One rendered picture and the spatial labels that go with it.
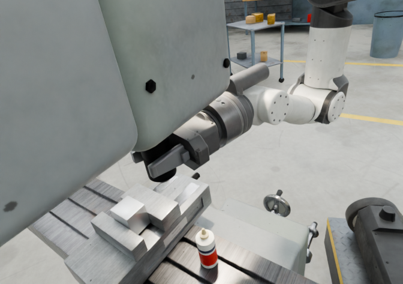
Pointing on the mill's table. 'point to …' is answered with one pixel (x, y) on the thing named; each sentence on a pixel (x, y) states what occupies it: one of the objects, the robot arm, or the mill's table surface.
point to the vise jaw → (155, 206)
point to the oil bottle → (207, 248)
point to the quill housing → (167, 50)
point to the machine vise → (93, 276)
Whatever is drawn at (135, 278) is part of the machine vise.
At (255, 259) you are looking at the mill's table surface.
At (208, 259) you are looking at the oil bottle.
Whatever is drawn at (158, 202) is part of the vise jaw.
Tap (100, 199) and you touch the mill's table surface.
